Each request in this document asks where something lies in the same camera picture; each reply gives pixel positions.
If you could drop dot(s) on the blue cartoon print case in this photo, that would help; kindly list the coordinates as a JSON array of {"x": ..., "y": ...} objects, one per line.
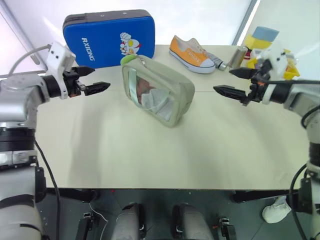
[{"x": 105, "y": 32}]

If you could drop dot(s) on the yellow sponge block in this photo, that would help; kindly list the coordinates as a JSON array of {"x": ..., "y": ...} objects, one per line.
[{"x": 257, "y": 43}]

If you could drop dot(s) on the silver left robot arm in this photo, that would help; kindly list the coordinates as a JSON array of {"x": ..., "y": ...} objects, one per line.
[{"x": 15, "y": 105}]

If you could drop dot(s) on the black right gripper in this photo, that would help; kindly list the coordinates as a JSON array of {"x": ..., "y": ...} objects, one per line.
[{"x": 257, "y": 87}]

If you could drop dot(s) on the silver marker pen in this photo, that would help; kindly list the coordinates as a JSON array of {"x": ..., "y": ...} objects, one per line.
[{"x": 217, "y": 61}]

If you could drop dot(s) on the white crumpled cloth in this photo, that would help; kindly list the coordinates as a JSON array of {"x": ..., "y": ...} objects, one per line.
[{"x": 275, "y": 212}]

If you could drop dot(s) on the green transparent pouch bag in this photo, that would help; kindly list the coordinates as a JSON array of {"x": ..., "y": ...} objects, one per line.
[{"x": 180, "y": 87}]

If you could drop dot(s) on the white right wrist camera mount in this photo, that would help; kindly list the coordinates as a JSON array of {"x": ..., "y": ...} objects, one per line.
[{"x": 276, "y": 58}]

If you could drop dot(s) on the blue sponge block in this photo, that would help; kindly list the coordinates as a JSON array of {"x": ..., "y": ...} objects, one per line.
[{"x": 266, "y": 33}]

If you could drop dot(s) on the orange canvas sneaker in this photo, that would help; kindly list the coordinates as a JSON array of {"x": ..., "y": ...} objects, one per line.
[{"x": 190, "y": 56}]

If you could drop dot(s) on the black table frame bar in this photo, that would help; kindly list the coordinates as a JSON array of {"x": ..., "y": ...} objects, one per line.
[
  {"x": 75, "y": 195},
  {"x": 260, "y": 196}
]

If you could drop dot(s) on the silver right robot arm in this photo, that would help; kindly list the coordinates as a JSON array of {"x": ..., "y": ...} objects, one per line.
[{"x": 300, "y": 95}]

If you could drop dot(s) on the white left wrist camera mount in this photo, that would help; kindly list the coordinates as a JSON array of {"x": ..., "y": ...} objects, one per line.
[{"x": 58, "y": 56}]

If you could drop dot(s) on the silver metal can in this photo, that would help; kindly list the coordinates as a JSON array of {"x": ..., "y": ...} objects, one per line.
[{"x": 237, "y": 56}]

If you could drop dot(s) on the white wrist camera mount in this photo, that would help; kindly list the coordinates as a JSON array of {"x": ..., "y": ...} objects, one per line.
[
  {"x": 58, "y": 56},
  {"x": 276, "y": 58}
]

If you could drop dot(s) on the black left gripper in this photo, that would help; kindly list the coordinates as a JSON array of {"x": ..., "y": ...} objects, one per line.
[{"x": 72, "y": 83}]

